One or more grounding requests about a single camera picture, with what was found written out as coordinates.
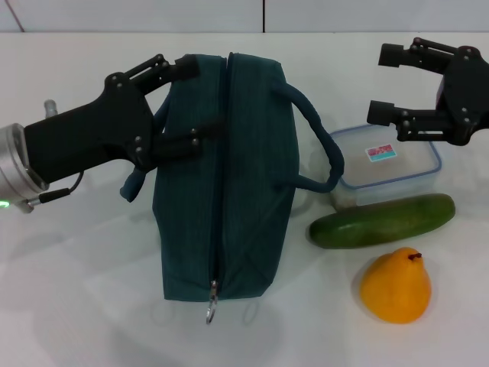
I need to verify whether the green cucumber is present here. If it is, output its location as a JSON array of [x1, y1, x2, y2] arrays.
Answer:
[[308, 193, 457, 250]]

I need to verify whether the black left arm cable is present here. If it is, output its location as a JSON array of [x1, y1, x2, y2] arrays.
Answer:
[[37, 170, 86, 203]]

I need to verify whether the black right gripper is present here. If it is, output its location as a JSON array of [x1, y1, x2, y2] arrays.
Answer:
[[365, 37, 489, 147]]

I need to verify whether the silver zipper pull ring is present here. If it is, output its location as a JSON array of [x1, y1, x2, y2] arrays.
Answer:
[[204, 280, 221, 326]]

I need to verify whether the dark teal fabric bag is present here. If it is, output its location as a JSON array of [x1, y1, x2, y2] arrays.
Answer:
[[118, 51, 346, 303]]

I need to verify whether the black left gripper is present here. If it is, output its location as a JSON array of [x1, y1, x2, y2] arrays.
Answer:
[[23, 54, 226, 185]]

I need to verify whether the clear food container blue rim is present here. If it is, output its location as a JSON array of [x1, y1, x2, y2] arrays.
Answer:
[[328, 124, 443, 211]]

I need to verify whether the orange pear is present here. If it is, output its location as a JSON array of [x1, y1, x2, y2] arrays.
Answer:
[[358, 247, 433, 325]]

